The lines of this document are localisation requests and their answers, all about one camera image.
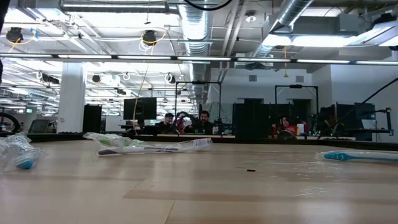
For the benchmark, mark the purple white bagged toothbrush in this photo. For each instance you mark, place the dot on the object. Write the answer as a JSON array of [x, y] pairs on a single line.
[[107, 152]]

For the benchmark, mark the blue white bagged toothbrush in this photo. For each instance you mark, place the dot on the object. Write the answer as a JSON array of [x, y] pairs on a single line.
[[342, 157], [26, 164]]

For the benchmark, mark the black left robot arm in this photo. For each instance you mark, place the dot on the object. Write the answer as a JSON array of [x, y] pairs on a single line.
[[2, 9]]

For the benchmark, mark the black background robot arm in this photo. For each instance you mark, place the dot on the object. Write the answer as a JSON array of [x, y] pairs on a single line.
[[222, 127]]

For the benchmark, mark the person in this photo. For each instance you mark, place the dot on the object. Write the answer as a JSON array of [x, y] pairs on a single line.
[[287, 128], [168, 124], [202, 126]]

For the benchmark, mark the white blue background bottle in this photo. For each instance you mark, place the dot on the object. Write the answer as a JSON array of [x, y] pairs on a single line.
[[215, 129]]

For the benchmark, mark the wooden background table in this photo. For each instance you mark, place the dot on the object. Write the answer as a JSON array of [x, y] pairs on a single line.
[[326, 138], [202, 136]]

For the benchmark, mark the long LED light bar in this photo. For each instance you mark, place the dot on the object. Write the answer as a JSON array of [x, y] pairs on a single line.
[[202, 58]]

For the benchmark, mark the black background monitor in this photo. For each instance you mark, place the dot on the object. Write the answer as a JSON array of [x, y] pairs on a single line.
[[140, 109]]

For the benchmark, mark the white yellow background bottle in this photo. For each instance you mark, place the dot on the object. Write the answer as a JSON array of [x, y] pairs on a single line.
[[300, 129]]

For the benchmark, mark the black tall cabinet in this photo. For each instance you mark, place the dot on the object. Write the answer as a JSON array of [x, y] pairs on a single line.
[[92, 119]]

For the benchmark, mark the round ceiling sensor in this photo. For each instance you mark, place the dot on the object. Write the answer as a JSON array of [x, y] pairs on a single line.
[[250, 18]]

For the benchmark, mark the white building column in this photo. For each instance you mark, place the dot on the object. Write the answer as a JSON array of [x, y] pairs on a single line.
[[71, 102]]

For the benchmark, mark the rectangular ceiling light panel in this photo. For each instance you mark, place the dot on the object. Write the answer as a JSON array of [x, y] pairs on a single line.
[[311, 40]]

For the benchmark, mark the dark background monitors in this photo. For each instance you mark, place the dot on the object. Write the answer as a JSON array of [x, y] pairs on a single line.
[[345, 113]]

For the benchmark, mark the grey open laptop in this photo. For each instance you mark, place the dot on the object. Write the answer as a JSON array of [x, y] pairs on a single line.
[[38, 127]]

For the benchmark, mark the green exit sign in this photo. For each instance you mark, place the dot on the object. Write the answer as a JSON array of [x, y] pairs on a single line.
[[29, 110]]

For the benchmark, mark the black curved hoop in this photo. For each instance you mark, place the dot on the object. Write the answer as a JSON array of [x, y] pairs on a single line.
[[16, 124]]

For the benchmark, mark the black background rig frame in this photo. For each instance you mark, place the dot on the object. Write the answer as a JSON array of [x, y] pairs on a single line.
[[295, 86], [199, 82]]

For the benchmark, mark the black partition wall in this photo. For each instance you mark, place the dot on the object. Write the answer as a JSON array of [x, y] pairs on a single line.
[[255, 121]]

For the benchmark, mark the wide silver ceiling duct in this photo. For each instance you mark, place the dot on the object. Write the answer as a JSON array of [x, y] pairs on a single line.
[[195, 25]]

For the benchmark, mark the slanted silver ceiling duct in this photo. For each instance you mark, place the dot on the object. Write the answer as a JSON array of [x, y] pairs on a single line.
[[292, 12]]

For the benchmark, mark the black aluminium rig frame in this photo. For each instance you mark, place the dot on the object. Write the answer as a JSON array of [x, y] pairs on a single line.
[[373, 143]]

